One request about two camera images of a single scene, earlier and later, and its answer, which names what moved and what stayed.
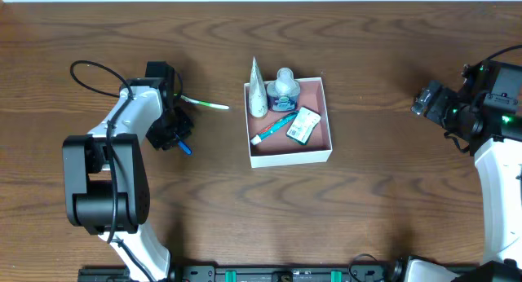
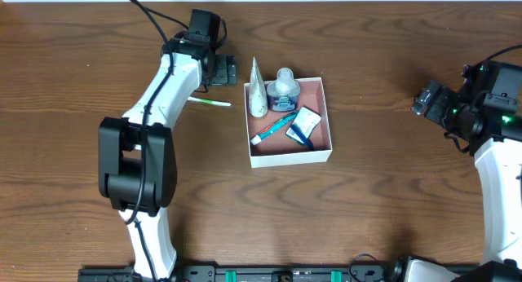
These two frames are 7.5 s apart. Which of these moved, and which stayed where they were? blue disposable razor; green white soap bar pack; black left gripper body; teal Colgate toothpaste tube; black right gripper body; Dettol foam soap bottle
Moved: black left gripper body; blue disposable razor
Stayed: teal Colgate toothpaste tube; black right gripper body; Dettol foam soap bottle; green white soap bar pack
